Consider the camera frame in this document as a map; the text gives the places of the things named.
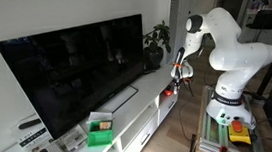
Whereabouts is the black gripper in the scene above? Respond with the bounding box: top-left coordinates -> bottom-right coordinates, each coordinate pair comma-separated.
171,75 -> 185,95

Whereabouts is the aluminium robot base table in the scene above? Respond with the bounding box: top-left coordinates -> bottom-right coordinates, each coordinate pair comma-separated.
190,80 -> 267,152

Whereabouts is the white TV stand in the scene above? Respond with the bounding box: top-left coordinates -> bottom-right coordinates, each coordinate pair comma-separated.
0,61 -> 192,152

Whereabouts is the dark round plant pot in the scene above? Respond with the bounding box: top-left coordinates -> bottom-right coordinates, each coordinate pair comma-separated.
142,45 -> 166,73

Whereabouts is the green leafy plant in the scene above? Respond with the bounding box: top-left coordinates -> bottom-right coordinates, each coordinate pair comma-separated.
140,19 -> 174,57

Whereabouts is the black leaning pole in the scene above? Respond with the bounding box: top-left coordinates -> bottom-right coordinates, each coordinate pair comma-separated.
185,132 -> 200,152

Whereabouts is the yellow emergency stop box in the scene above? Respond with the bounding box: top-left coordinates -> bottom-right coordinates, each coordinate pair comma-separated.
227,118 -> 252,147

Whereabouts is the beige item in box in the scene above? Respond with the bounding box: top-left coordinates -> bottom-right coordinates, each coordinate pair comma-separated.
98,121 -> 113,131

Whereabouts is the green plastic box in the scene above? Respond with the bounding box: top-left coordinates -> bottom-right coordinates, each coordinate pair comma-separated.
84,118 -> 117,149

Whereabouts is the black flat screen TV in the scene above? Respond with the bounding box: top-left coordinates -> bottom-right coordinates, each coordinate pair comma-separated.
0,13 -> 154,146

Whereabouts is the black monitor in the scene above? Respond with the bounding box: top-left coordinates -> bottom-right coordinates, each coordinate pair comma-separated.
244,7 -> 272,33

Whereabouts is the folded newspaper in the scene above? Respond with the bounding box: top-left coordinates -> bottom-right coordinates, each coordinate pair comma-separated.
51,123 -> 91,152

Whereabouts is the white drawer with handle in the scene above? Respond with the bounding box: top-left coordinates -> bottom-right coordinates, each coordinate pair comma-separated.
117,112 -> 162,152
156,91 -> 183,125

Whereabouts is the thin black cable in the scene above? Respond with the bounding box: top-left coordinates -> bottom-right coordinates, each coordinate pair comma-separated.
175,79 -> 201,144

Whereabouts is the black TV foot frame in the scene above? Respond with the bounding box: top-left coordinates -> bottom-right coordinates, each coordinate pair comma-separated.
106,83 -> 141,115

